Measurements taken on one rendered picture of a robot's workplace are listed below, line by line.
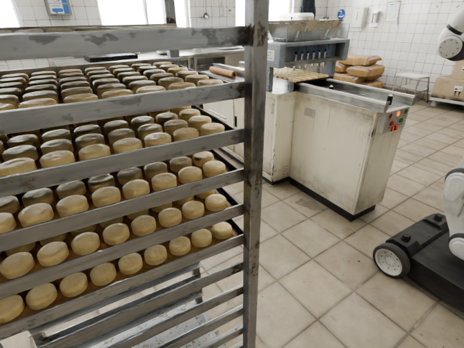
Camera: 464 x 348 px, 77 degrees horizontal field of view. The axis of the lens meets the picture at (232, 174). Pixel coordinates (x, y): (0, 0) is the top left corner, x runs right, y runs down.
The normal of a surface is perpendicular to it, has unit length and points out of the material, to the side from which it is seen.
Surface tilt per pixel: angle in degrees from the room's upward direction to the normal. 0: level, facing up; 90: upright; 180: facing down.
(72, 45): 90
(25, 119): 90
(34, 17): 90
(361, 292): 0
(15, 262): 0
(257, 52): 90
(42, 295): 0
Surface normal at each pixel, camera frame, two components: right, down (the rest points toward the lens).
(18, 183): 0.48, 0.41
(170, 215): -0.01, -0.88
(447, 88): -0.79, 0.29
